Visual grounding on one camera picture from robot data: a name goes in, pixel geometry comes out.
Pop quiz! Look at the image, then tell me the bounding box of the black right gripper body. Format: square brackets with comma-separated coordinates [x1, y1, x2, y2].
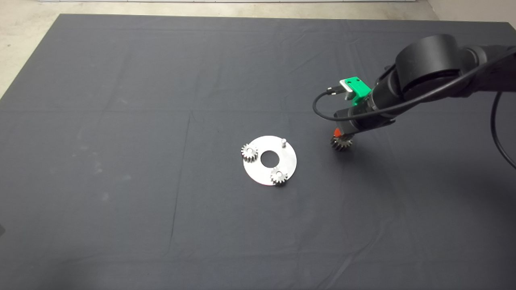
[333, 101, 396, 135]

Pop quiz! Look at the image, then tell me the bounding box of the large dark steel gear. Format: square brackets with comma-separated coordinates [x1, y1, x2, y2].
[331, 135, 354, 152]

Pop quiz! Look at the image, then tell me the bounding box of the round metal plate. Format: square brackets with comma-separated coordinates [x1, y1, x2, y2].
[243, 136, 298, 186]

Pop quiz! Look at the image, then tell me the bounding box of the dark grey table cloth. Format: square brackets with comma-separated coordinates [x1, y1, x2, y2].
[0, 13, 516, 290]

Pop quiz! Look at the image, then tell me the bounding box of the small silver camera box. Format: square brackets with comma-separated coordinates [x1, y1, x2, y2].
[339, 80, 355, 100]

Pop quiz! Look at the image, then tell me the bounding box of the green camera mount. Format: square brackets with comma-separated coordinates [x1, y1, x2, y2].
[343, 77, 372, 106]

